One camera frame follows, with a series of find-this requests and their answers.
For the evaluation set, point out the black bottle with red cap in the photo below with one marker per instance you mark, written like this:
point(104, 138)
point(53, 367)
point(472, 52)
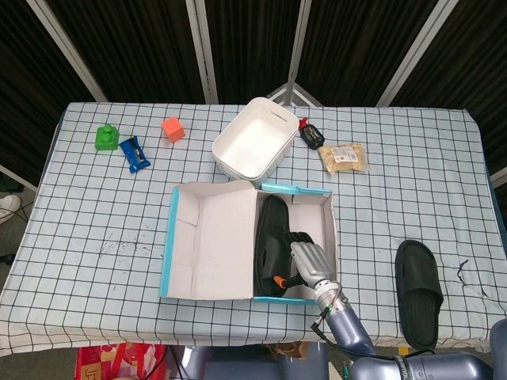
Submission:
point(313, 135)

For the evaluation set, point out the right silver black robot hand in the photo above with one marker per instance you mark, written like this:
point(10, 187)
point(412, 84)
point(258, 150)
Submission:
point(313, 263)

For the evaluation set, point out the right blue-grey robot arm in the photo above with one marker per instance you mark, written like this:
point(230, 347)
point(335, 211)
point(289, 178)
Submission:
point(348, 324)

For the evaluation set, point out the dark blue chair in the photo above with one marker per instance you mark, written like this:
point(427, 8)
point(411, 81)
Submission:
point(253, 364)

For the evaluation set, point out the black folding screen white frame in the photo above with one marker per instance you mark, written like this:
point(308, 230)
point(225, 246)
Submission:
point(138, 47)

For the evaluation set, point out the light blue shoe box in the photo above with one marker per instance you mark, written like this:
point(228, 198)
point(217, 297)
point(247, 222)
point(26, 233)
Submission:
point(222, 245)

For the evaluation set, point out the beige snack packet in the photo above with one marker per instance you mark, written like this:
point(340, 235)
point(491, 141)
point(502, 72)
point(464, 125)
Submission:
point(344, 157)

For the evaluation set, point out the white checkered tablecloth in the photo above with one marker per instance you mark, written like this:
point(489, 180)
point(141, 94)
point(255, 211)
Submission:
point(99, 221)

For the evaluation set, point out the red patterned bag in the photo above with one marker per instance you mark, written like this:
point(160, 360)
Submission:
point(119, 362)

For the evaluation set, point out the orange cube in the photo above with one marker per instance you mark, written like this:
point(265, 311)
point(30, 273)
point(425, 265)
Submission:
point(173, 130)

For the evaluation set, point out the blue toy piece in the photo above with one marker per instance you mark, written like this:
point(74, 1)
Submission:
point(134, 154)

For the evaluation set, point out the green toy block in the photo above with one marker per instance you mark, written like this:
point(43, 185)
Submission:
point(107, 138)

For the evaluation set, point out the black slipper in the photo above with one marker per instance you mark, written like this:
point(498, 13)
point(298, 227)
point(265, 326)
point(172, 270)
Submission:
point(273, 221)
point(416, 277)

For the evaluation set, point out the brown paper bag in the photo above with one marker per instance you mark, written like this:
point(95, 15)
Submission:
point(289, 349)

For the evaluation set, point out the grey metal screen foot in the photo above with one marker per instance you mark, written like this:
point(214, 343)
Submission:
point(293, 95)

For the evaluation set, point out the white plastic storage bin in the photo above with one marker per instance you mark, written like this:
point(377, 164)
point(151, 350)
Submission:
point(253, 146)

